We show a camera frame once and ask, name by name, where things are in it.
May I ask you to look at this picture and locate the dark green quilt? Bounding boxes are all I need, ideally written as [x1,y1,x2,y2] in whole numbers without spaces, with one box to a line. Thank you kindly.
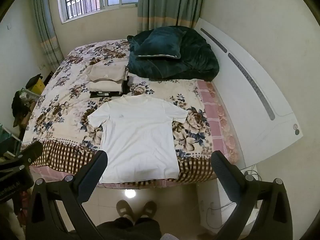
[126,26,220,82]

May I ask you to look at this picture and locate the stack of folded beige clothes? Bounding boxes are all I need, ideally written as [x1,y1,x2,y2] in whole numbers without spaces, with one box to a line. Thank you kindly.
[89,76,131,99]

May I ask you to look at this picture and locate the brown slipper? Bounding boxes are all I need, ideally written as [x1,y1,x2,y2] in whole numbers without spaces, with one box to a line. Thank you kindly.
[138,200,157,220]
[116,200,135,222]

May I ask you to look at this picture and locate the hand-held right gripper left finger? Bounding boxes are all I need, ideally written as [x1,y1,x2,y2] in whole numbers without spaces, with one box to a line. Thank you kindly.
[25,150,108,240]

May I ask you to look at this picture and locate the green curtain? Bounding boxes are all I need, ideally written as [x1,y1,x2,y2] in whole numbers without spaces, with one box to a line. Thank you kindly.
[30,0,64,68]
[137,0,208,30]

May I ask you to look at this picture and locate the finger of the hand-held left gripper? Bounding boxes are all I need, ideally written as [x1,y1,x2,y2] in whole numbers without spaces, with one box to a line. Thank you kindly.
[15,141,43,170]

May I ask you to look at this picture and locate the white nightstand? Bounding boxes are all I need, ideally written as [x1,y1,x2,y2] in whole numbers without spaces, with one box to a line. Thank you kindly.
[196,165,260,235]

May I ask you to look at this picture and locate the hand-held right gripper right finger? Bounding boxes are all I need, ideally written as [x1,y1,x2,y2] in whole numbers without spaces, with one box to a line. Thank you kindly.
[211,150,294,240]

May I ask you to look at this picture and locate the dark cloth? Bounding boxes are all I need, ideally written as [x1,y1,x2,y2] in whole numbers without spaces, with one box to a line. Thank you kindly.
[11,90,32,128]

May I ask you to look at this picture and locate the beige folded garment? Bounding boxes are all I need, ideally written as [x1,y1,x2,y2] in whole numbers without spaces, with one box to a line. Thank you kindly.
[86,64,129,82]

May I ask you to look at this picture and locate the dark green pillow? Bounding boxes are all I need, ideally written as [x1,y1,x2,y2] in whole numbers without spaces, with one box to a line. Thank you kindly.
[134,27,187,60]

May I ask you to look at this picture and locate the white t-shirt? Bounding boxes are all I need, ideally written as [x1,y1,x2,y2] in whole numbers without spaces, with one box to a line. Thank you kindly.
[87,94,189,183]

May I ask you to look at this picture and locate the person's dark trouser legs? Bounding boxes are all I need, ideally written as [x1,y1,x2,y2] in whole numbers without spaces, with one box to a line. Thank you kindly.
[96,216,162,240]

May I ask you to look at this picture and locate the white headboard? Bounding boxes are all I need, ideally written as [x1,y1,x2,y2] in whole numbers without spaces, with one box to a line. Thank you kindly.
[195,17,303,168]

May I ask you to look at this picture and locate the cream folded garment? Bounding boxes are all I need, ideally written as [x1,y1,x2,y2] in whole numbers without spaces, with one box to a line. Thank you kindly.
[89,79,128,92]

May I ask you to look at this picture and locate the floral bed cover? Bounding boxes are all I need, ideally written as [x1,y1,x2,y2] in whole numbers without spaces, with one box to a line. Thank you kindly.
[20,39,218,183]

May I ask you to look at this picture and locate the yellow and black object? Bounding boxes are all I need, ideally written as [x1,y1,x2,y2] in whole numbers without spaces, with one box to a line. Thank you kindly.
[25,74,46,94]

